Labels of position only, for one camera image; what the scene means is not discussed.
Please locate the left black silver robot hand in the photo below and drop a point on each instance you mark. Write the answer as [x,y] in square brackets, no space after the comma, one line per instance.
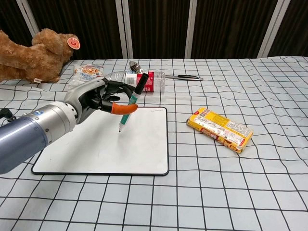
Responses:
[81,96]

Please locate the green marker pen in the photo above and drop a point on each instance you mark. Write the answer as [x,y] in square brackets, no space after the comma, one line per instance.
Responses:
[126,118]

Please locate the white checked tablecloth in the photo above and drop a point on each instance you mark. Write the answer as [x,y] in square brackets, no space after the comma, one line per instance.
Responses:
[216,187]

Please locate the white aluminium frame post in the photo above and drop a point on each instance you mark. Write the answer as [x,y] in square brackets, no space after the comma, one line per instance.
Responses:
[270,29]
[27,16]
[124,29]
[191,29]

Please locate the white snack bag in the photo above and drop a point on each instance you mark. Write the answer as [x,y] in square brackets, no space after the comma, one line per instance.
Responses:
[81,74]

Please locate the yellow snack box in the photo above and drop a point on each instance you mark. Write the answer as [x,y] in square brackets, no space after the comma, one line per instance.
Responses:
[219,127]

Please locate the black corrugated partition panel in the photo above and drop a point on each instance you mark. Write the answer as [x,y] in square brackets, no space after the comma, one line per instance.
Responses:
[79,24]
[228,24]
[158,24]
[296,24]
[9,14]

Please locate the brown plush teddy bear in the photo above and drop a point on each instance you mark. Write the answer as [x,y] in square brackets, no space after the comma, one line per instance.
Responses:
[31,60]

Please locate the white whiteboard with black rim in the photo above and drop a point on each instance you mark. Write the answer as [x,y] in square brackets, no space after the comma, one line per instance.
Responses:
[101,149]

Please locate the clear plastic bottle red cap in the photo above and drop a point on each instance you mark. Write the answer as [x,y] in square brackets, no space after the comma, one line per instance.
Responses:
[154,80]

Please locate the stainless steel ladle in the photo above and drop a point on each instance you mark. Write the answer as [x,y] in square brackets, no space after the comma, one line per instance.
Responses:
[185,77]

